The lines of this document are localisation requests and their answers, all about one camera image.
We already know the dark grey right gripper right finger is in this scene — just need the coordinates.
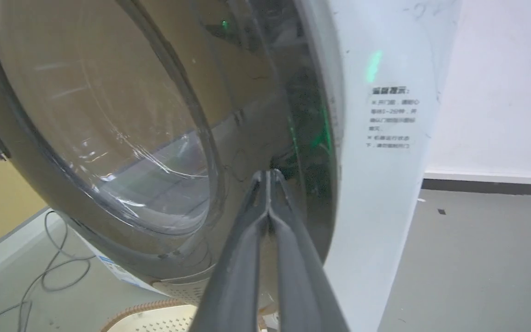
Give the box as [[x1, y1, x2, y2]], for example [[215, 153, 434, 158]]
[[269, 169, 350, 332]]

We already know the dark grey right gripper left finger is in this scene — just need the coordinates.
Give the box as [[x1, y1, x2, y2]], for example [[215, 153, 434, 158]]
[[190, 170, 271, 332]]

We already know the round glass washing machine door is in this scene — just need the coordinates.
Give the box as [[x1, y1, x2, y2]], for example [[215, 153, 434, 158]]
[[0, 0, 342, 287]]

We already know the white washing machine body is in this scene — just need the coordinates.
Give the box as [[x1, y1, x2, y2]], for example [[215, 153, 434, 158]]
[[293, 0, 463, 332]]

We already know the white perforated laundry basket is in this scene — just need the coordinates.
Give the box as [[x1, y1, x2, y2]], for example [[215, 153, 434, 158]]
[[100, 279, 280, 332]]

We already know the blue and white label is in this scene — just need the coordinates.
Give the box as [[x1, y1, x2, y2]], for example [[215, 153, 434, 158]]
[[81, 240, 161, 293]]

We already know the printed warning sticker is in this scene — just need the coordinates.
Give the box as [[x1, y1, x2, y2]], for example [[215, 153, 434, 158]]
[[365, 85, 421, 151]]

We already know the thin grey cable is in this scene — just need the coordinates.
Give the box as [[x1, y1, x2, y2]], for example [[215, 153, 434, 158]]
[[0, 210, 96, 332]]

